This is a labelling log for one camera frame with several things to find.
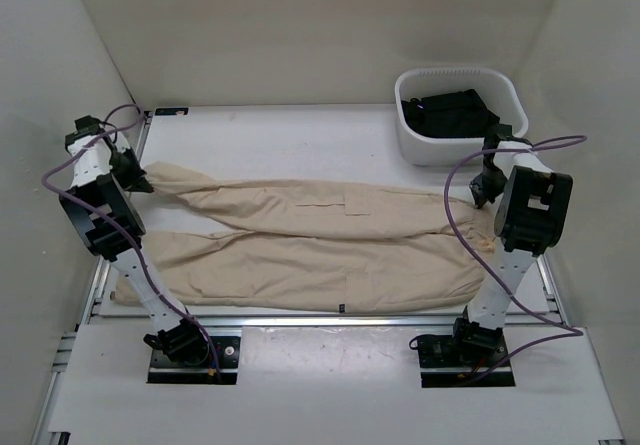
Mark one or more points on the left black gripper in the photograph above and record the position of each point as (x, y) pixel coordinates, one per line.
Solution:
(136, 180)

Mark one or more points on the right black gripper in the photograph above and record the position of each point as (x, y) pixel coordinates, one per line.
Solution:
(481, 194)

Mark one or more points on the beige trousers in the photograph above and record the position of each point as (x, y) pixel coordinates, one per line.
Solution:
(319, 246)

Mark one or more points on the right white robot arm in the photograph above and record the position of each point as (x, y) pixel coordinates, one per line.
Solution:
(532, 206)

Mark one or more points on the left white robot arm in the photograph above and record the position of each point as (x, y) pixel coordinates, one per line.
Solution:
(105, 171)

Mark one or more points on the black folded trousers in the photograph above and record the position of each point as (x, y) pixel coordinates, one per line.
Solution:
(461, 114)

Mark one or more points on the white plastic basket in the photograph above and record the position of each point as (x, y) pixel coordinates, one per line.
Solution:
(494, 88)

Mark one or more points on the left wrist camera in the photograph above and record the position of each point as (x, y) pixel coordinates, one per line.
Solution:
(87, 126)

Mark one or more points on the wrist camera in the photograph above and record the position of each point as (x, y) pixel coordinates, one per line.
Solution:
(87, 126)
(499, 133)

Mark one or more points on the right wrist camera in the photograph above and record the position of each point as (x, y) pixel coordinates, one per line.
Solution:
(499, 133)

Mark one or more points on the black corner bracket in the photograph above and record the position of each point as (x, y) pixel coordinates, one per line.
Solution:
(171, 111)

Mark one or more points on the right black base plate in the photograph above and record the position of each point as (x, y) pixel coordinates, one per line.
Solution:
(443, 365)

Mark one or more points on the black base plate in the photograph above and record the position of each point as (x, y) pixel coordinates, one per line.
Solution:
(443, 365)
(199, 370)

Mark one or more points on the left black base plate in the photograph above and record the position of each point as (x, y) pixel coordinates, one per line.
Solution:
(199, 370)

